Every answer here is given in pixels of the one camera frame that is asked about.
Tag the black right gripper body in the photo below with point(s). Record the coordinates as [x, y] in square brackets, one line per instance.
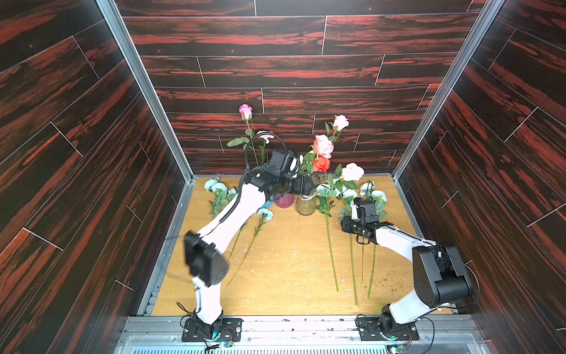
[358, 227]

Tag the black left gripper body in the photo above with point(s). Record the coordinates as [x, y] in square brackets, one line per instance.
[285, 184]

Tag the blue pink glass vase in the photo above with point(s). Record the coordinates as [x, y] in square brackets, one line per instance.
[285, 200]

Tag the tall white pink bouquet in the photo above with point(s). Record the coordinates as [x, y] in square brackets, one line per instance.
[379, 200]

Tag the clear ribbed glass vase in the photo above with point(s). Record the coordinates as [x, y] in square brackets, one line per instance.
[306, 202]

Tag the pink carnation flower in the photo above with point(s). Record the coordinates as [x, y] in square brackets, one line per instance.
[264, 140]

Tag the small blue flower sprig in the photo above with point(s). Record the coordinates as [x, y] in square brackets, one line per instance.
[223, 195]

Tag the blue pink flower spray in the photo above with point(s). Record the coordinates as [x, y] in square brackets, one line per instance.
[347, 197]

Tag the teal ceramic vase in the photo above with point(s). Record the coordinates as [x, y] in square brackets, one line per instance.
[267, 204]

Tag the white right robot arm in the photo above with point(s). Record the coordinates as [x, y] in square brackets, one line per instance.
[440, 276]

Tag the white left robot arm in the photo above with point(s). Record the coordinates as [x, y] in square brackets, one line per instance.
[204, 249]

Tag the red rose flower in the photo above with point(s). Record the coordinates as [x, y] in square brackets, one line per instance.
[321, 164]

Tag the pink rose leafy stem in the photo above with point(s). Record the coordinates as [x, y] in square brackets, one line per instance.
[321, 147]

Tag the pink rose bud stem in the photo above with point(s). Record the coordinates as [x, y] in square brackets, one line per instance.
[246, 113]

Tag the light pink rose stem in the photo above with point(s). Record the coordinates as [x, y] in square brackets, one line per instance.
[334, 129]

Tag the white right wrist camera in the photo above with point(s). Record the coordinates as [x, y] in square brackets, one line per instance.
[354, 212]

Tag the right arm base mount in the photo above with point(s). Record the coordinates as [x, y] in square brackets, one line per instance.
[385, 328]

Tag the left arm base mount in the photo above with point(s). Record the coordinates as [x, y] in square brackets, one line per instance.
[222, 330]

